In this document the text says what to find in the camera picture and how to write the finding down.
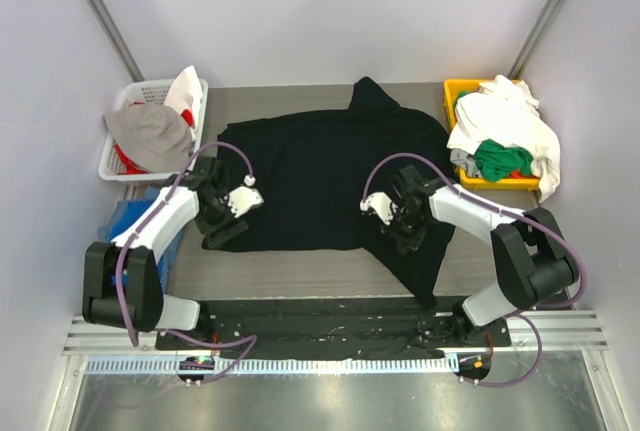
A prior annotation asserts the black t shirt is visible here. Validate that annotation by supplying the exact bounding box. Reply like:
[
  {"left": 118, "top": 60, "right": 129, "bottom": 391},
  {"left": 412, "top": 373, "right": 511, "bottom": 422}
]
[{"left": 218, "top": 77, "right": 454, "bottom": 308}]

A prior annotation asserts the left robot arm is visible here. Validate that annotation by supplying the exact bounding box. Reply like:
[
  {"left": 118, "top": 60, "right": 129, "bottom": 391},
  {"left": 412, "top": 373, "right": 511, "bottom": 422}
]
[{"left": 82, "top": 156, "right": 263, "bottom": 350}]

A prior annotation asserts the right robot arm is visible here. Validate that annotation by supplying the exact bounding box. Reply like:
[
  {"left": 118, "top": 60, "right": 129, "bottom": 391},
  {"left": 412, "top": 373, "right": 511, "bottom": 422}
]
[{"left": 360, "top": 165, "right": 579, "bottom": 346}]

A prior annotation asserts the solid blue shirt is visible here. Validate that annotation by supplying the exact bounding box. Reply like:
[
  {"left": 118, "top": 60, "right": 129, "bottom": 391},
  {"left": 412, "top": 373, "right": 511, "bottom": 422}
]
[{"left": 105, "top": 199, "right": 153, "bottom": 243}]

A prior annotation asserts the grey garment in bin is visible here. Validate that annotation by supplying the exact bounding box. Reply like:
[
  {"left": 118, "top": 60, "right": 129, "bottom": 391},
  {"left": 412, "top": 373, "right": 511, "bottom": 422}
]
[{"left": 450, "top": 149, "right": 482, "bottom": 178}]

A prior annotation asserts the blue checkered shirt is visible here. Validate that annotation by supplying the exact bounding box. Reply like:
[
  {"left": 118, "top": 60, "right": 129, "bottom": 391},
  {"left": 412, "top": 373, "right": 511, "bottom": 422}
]
[{"left": 97, "top": 187, "right": 185, "bottom": 294}]

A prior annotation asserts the beige grey shirt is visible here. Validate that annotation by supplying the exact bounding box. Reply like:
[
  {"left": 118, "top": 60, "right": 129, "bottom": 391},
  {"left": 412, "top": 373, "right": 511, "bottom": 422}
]
[{"left": 104, "top": 103, "right": 193, "bottom": 173}]

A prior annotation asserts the green t shirt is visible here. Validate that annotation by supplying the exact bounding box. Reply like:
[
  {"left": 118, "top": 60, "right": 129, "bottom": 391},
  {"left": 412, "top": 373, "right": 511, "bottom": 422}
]
[{"left": 473, "top": 140, "right": 533, "bottom": 182}]

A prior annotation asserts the white and red garment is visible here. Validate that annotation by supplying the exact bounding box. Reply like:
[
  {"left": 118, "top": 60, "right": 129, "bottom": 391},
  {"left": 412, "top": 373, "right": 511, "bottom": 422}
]
[{"left": 115, "top": 66, "right": 202, "bottom": 174}]

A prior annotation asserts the white plastic laundry basket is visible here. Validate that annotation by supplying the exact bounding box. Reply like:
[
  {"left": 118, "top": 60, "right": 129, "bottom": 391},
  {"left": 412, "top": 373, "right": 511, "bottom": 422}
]
[{"left": 98, "top": 79, "right": 209, "bottom": 185}]

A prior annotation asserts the yellow plastic bin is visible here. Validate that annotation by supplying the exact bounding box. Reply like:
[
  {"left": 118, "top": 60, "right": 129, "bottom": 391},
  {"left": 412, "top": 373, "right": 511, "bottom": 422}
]
[{"left": 443, "top": 79, "right": 539, "bottom": 191}]

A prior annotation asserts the white t shirt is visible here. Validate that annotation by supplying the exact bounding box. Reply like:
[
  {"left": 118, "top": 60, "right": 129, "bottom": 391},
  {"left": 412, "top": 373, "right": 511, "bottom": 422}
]
[{"left": 447, "top": 75, "right": 561, "bottom": 201}]

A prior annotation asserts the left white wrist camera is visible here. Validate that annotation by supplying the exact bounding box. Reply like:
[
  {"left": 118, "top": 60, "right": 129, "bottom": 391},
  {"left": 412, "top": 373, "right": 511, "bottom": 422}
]
[{"left": 227, "top": 175, "right": 264, "bottom": 218}]

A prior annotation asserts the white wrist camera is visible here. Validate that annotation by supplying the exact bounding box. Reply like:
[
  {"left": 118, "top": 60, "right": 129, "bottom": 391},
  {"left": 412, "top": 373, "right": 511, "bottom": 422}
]
[
  {"left": 227, "top": 175, "right": 264, "bottom": 218},
  {"left": 360, "top": 192, "right": 399, "bottom": 226}
]

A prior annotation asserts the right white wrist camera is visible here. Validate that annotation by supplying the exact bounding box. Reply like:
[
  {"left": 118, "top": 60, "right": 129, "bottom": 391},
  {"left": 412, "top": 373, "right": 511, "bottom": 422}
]
[{"left": 360, "top": 192, "right": 399, "bottom": 226}]

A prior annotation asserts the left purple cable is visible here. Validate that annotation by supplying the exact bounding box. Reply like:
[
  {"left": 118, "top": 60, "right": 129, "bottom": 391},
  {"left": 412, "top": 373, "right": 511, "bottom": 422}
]
[{"left": 115, "top": 142, "right": 259, "bottom": 385}]

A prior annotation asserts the purple cable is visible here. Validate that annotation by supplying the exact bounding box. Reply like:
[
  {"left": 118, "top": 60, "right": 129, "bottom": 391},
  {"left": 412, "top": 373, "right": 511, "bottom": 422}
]
[
  {"left": 115, "top": 142, "right": 259, "bottom": 385},
  {"left": 360, "top": 151, "right": 589, "bottom": 388}
]

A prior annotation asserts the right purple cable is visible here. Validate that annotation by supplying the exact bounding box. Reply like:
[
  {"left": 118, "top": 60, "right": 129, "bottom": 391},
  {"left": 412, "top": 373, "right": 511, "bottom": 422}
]
[{"left": 360, "top": 151, "right": 589, "bottom": 388}]

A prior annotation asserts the aluminium rail frame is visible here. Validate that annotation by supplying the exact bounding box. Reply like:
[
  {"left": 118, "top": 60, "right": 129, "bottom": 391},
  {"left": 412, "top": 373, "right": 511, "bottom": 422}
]
[{"left": 62, "top": 310, "right": 608, "bottom": 356}]

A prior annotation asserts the white slotted cable duct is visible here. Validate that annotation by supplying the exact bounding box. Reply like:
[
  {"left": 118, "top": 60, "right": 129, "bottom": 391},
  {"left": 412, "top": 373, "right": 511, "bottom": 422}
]
[{"left": 84, "top": 354, "right": 459, "bottom": 376}]

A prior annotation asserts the left corner aluminium post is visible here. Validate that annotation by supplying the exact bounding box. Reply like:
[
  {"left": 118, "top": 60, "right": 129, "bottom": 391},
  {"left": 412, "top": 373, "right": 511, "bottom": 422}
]
[{"left": 85, "top": 0, "right": 144, "bottom": 82}]

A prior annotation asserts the corner aluminium post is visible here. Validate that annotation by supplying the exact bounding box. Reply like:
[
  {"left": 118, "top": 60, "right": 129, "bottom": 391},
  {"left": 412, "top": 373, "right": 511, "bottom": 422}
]
[
  {"left": 85, "top": 0, "right": 144, "bottom": 82},
  {"left": 508, "top": 0, "right": 566, "bottom": 80}
]

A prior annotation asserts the right corner aluminium post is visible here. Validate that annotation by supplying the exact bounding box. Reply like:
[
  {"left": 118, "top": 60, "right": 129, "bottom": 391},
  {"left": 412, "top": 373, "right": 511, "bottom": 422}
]
[{"left": 508, "top": 0, "right": 566, "bottom": 80}]

